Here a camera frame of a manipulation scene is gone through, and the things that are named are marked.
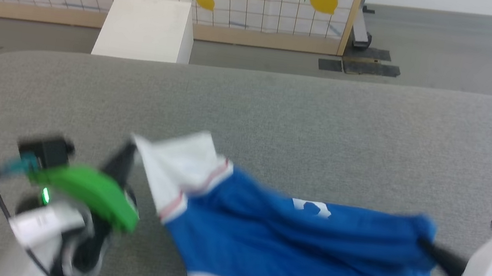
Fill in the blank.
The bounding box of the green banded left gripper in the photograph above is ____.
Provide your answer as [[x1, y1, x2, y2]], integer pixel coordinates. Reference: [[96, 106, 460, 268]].
[[22, 128, 150, 235]]

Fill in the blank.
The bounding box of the blue garment with striped trim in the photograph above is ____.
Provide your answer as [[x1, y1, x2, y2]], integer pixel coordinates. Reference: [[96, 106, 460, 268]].
[[111, 121, 479, 276]]

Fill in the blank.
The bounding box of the white box cabinet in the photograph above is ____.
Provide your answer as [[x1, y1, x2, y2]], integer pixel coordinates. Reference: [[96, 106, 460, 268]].
[[90, 0, 199, 69]]

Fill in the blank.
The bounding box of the large dark floor tape patch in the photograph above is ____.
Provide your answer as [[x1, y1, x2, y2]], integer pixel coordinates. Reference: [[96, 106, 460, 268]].
[[341, 57, 402, 81]]

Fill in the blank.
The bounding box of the small dark floor tape patch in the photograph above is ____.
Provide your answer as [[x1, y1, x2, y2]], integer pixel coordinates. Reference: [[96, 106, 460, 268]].
[[317, 57, 344, 73]]

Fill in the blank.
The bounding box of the grey metal partition foot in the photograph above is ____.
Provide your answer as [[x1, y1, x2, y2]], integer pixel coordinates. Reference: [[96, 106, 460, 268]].
[[349, 0, 378, 50]]

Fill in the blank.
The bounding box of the black cable with teal plug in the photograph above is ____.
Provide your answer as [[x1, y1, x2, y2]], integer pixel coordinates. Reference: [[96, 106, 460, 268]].
[[0, 154, 72, 276]]

